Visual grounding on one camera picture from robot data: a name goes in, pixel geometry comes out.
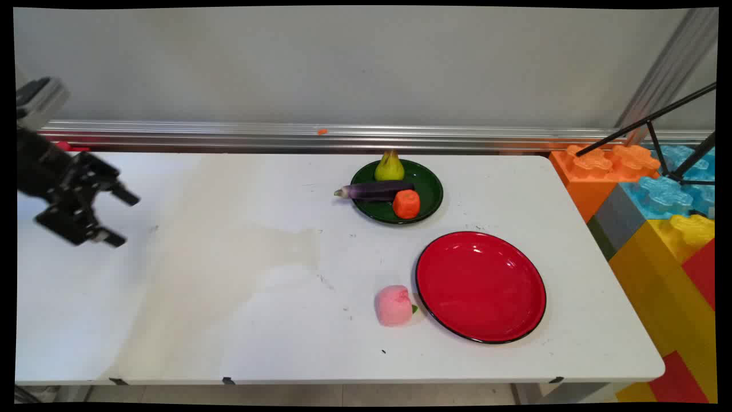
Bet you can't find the horizontal aluminium rail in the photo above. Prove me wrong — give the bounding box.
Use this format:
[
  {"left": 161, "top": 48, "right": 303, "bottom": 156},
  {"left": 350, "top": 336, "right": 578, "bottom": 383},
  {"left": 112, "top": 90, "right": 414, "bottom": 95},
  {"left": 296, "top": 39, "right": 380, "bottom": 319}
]
[{"left": 37, "top": 119, "right": 715, "bottom": 155}]

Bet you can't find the dark green plate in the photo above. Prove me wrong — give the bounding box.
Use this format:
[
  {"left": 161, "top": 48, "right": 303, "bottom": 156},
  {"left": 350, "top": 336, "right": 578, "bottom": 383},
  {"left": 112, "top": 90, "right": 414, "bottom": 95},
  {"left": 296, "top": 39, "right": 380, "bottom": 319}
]
[{"left": 349, "top": 159, "right": 444, "bottom": 225}]

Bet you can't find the orange toy persimmon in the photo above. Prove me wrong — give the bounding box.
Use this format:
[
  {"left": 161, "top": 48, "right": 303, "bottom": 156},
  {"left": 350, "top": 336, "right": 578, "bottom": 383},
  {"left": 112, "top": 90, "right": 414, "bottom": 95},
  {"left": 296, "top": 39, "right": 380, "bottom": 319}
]
[{"left": 392, "top": 189, "right": 421, "bottom": 220}]

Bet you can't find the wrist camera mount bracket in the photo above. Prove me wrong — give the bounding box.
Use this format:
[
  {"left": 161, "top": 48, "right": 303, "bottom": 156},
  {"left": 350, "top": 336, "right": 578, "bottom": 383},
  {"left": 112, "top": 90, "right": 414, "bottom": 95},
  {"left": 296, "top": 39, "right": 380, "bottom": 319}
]
[{"left": 16, "top": 77, "right": 70, "bottom": 130}]

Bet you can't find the yellow-green toy pear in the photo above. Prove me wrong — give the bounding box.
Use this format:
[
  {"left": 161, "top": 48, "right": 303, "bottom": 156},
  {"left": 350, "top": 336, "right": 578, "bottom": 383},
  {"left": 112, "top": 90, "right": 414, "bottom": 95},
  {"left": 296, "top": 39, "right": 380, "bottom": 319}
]
[{"left": 375, "top": 150, "right": 405, "bottom": 181}]

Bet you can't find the pink toy peach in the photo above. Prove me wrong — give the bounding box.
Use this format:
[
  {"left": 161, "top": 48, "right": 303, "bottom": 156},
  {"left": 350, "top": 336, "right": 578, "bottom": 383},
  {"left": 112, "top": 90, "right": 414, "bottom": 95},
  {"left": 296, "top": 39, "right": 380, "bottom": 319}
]
[{"left": 375, "top": 285, "right": 419, "bottom": 327}]

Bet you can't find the red foam block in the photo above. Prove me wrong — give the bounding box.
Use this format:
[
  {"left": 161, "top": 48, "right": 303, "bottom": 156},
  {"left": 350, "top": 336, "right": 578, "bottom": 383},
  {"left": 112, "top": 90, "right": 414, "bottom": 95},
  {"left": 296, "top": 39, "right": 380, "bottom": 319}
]
[{"left": 681, "top": 239, "right": 717, "bottom": 311}]

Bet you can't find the grey foam block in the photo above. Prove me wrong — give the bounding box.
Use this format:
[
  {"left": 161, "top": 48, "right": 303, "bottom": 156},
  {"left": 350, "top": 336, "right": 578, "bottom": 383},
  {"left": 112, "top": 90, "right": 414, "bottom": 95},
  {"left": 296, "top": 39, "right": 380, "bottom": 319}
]
[{"left": 587, "top": 183, "right": 648, "bottom": 262}]

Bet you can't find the orange foam block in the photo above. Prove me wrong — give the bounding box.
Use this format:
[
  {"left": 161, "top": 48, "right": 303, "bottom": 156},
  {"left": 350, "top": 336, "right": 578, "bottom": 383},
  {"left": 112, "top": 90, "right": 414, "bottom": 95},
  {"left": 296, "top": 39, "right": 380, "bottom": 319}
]
[{"left": 549, "top": 144, "right": 662, "bottom": 224}]

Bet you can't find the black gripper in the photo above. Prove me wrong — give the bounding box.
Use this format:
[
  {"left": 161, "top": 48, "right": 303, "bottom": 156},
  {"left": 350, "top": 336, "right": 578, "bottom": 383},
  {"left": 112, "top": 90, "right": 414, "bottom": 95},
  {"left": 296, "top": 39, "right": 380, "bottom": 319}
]
[{"left": 17, "top": 129, "right": 141, "bottom": 248}]

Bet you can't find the slanted aluminium post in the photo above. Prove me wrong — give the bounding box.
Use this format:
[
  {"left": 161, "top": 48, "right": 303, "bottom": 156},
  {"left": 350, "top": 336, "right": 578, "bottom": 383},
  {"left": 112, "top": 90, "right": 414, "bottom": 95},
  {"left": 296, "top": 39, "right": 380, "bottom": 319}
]
[{"left": 615, "top": 8, "right": 719, "bottom": 145}]

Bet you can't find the purple toy eggplant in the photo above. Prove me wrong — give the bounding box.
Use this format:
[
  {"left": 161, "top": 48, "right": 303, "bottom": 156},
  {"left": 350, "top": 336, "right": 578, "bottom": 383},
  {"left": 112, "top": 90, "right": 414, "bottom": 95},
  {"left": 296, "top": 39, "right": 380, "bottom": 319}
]
[{"left": 334, "top": 180, "right": 415, "bottom": 203}]

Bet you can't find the blue foam block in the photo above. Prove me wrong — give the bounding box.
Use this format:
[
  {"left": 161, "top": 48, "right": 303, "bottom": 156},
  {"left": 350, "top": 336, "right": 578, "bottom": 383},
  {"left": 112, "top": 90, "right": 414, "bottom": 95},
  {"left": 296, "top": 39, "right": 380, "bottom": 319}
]
[{"left": 620, "top": 144, "right": 716, "bottom": 221}]

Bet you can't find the black tripod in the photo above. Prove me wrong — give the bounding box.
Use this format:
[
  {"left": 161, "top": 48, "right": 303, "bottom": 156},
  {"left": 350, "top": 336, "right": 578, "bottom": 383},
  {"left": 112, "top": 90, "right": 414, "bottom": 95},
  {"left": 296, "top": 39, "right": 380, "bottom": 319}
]
[{"left": 575, "top": 82, "right": 717, "bottom": 187}]

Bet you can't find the red plate with black rim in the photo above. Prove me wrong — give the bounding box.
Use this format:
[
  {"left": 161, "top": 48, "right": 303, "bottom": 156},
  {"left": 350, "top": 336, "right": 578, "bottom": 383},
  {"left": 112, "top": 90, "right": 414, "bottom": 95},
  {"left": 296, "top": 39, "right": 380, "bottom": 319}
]
[{"left": 415, "top": 231, "right": 547, "bottom": 345}]

